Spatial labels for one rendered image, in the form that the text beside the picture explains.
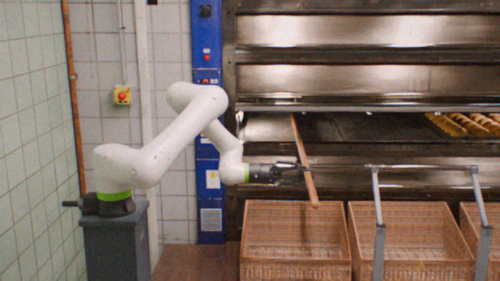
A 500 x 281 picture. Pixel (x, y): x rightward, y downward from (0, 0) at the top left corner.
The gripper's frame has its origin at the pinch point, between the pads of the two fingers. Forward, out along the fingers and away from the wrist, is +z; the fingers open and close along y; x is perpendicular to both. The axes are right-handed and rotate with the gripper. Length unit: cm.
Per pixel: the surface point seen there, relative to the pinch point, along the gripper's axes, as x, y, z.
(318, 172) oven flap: -56, 18, 12
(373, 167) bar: -17.2, 2.6, 34.1
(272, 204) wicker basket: -53, 36, -14
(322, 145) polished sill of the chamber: -56, 2, 13
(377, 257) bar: 4, 40, 34
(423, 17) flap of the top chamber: -58, -67, 64
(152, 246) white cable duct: -56, 64, -85
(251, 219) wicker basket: -51, 45, -26
